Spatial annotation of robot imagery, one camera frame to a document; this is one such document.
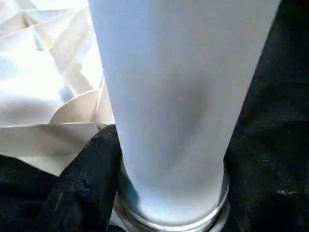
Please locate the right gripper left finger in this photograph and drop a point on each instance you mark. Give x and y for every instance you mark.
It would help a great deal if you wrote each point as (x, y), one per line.
(91, 183)

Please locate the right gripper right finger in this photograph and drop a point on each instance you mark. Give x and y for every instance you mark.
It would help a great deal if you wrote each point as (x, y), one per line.
(265, 188)

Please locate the white plastic table top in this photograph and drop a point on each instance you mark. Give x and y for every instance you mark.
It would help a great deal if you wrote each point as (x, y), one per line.
(48, 72)

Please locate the white plastic table leg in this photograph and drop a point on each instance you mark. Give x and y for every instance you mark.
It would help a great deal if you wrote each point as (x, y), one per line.
(181, 96)

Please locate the black work mat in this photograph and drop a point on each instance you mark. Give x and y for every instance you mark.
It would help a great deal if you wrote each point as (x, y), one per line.
(277, 96)

